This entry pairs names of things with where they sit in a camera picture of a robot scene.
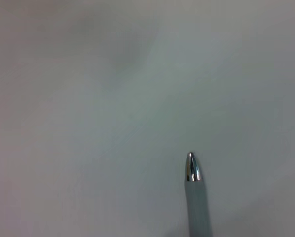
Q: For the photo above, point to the grey silver pen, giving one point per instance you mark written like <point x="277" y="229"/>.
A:
<point x="196" y="202"/>

